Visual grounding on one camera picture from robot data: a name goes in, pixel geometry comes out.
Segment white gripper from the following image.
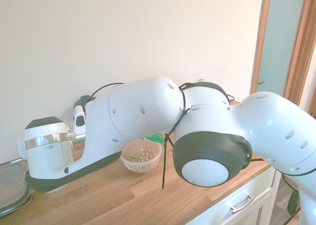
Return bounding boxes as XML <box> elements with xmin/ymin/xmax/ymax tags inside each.
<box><xmin>73</xmin><ymin>105</ymin><xmax>87</xmax><ymax>135</ymax></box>

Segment green round container lid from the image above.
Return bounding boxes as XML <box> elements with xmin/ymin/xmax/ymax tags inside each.
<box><xmin>141</xmin><ymin>133</ymin><xmax>165</xmax><ymax>145</ymax></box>

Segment clear canister dark blue lid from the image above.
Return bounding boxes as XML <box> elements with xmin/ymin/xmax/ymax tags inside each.
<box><xmin>73</xmin><ymin>94</ymin><xmax>97</xmax><ymax>110</ymax></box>

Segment clear plastic food bowl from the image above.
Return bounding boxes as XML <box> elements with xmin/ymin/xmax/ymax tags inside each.
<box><xmin>120</xmin><ymin>139</ymin><xmax>163</xmax><ymax>174</ymax></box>

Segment cereal rings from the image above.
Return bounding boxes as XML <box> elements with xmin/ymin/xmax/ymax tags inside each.
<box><xmin>125</xmin><ymin>149</ymin><xmax>158</xmax><ymax>173</ymax></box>

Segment frosted glass door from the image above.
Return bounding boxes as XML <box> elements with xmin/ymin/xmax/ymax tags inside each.
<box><xmin>251</xmin><ymin>0</ymin><xmax>309</xmax><ymax>100</ymax></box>

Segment dark green object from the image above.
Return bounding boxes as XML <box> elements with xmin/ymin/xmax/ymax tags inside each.
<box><xmin>287</xmin><ymin>189</ymin><xmax>301</xmax><ymax>217</ymax></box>

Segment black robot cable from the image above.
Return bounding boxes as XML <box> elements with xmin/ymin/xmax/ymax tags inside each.
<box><xmin>88</xmin><ymin>81</ymin><xmax>316</xmax><ymax>225</ymax></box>

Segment metal drawer handle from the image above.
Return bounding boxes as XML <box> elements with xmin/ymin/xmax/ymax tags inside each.
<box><xmin>227</xmin><ymin>193</ymin><xmax>255</xmax><ymax>214</ymax></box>

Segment white drawer with handle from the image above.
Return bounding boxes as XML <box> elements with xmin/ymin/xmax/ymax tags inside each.
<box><xmin>192</xmin><ymin>165</ymin><xmax>282</xmax><ymax>225</ymax></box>

